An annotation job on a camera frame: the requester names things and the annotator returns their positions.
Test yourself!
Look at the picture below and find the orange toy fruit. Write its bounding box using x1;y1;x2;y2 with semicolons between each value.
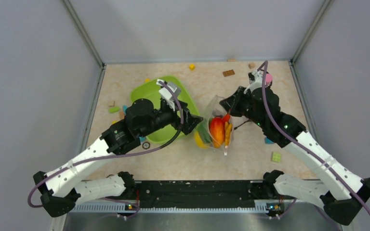
209;117;225;148

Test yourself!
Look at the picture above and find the orange toy pastry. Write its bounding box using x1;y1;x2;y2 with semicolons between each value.
225;122;233;148

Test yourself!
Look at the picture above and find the green plastic bowl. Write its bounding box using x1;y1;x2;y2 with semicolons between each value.
130;75;200;144

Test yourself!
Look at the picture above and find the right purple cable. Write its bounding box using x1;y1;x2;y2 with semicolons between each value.
256;60;370;231

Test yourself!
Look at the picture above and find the yellow toy lemon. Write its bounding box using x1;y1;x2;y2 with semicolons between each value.
194;131;209;149

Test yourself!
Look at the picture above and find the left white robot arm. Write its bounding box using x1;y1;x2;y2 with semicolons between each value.
33;99;203;218

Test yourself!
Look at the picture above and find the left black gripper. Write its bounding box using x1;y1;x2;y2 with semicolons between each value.
139;99;203;138

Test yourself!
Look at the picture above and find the purple cable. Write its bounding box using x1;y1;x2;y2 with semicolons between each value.
27;81;185;208
256;60;370;231

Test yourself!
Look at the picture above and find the clear zip top bag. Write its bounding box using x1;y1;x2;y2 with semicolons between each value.
194;95;234;156

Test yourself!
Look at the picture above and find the brown toy brick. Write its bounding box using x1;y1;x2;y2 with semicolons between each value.
223;69;235;77

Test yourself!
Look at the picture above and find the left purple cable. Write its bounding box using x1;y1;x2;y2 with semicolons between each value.
27;81;185;208

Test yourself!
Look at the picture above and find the orange toy carrot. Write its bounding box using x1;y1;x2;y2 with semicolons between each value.
222;114;231;123

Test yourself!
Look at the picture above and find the green toy lettuce leaf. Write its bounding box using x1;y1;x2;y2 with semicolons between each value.
197;119;211;144

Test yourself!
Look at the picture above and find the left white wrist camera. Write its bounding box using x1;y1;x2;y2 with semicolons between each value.
156;79;182;111

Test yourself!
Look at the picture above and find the pink microphone on tripod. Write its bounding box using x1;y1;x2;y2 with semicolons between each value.
264;73;273;87

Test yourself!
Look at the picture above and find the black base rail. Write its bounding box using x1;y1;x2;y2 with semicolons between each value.
135;180;269;209

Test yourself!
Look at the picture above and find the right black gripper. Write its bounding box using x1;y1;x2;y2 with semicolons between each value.
220;86;267;128

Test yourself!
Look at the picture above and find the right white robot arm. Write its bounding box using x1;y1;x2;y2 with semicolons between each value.
220;87;370;226

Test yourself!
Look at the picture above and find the light green block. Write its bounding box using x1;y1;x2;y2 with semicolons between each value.
271;152;281;163

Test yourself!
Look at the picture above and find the blue toy block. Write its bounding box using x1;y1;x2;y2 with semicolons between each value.
264;137;274;144

